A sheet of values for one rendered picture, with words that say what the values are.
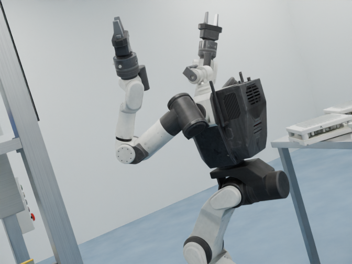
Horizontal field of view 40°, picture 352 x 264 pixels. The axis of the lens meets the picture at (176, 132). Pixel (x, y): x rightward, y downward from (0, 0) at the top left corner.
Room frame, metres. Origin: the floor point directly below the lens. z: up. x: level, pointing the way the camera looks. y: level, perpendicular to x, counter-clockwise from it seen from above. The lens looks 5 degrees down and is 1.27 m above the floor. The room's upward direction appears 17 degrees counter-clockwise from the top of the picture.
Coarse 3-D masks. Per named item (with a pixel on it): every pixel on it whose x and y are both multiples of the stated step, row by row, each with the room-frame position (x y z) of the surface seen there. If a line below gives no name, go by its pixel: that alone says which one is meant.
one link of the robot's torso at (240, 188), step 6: (228, 180) 1.96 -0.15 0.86; (234, 180) 1.94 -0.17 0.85; (240, 180) 1.92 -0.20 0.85; (222, 186) 1.95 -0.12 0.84; (234, 186) 1.91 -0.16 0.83; (240, 186) 1.91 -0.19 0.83; (240, 192) 1.90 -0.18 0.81; (246, 192) 1.90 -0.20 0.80; (246, 198) 1.90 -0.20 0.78; (240, 204) 1.91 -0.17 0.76; (246, 204) 1.93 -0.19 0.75
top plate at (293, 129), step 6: (336, 114) 2.26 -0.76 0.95; (342, 114) 2.21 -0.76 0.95; (330, 120) 2.13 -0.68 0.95; (336, 120) 2.10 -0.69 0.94; (342, 120) 2.10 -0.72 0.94; (348, 120) 2.10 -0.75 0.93; (294, 126) 2.28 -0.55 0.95; (312, 126) 2.12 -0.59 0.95; (318, 126) 2.09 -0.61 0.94; (324, 126) 2.09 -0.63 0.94; (330, 126) 2.10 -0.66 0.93; (294, 132) 2.19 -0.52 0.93; (300, 132) 2.10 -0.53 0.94; (306, 132) 2.09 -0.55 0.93
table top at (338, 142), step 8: (336, 136) 2.11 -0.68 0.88; (344, 136) 2.05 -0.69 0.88; (272, 144) 2.49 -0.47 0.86; (280, 144) 2.42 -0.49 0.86; (288, 144) 2.35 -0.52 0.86; (296, 144) 2.28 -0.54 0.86; (312, 144) 2.16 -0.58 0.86; (320, 144) 2.11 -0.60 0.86; (328, 144) 2.05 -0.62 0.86; (336, 144) 2.00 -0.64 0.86; (344, 144) 1.96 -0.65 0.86
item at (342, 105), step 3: (345, 102) 2.52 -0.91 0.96; (348, 102) 2.49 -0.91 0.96; (351, 102) 2.45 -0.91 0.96; (333, 105) 2.54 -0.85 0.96; (336, 105) 2.52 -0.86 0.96; (339, 105) 2.47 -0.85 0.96; (342, 105) 2.44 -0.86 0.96; (345, 105) 2.41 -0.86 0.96; (348, 105) 2.38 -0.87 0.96; (351, 105) 2.38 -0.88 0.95; (348, 114) 2.38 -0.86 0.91; (351, 114) 2.40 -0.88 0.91
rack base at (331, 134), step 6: (330, 132) 2.11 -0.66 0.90; (336, 132) 2.10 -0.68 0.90; (342, 132) 2.10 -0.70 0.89; (348, 132) 2.10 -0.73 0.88; (294, 138) 2.23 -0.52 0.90; (300, 138) 2.17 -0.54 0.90; (312, 138) 2.09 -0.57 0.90; (318, 138) 2.09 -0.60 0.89; (324, 138) 2.09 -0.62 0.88; (300, 144) 2.15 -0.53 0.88; (306, 144) 2.09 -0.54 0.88
